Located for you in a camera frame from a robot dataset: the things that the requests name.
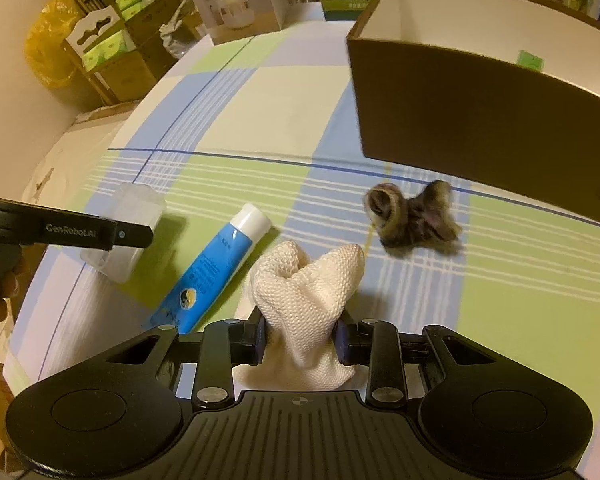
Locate green small carton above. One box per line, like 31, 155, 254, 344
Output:
516, 50, 544, 73

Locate checkered bed sheet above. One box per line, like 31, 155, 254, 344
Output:
4, 6, 600, 479

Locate yellow plastic bag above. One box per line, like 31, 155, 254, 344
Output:
23, 0, 84, 90

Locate blue ointment tube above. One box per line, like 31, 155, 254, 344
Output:
148, 204, 272, 335

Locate brown open cardboard box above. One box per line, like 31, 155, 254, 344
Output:
347, 0, 600, 222

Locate cardboard box with tissues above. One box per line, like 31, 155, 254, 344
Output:
61, 0, 178, 105

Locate white knitted cloth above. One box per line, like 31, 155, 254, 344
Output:
234, 240, 365, 391

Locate grey fur scrunchie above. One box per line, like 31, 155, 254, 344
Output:
363, 180, 462, 257

